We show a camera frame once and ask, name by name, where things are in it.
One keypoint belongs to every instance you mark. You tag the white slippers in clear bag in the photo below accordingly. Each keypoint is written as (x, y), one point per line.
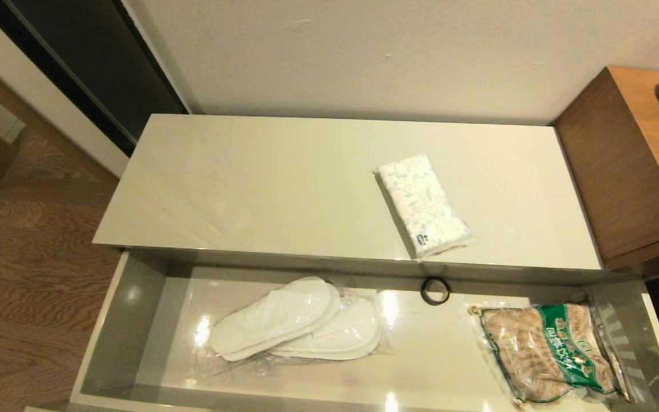
(301, 323)

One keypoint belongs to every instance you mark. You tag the peanut bag with green label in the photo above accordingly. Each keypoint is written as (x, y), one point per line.
(547, 352)

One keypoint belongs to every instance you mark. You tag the white cabinet drawer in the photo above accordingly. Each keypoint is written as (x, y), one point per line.
(432, 355)

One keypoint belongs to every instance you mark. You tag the brown wooden side cabinet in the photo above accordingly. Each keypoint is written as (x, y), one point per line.
(627, 171)

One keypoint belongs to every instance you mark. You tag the white glossy cabinet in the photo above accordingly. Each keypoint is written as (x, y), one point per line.
(261, 189)

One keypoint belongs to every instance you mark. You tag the floral tissue pack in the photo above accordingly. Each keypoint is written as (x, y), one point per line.
(423, 205)

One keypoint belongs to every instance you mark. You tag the dark door panel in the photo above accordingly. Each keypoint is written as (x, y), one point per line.
(95, 63)

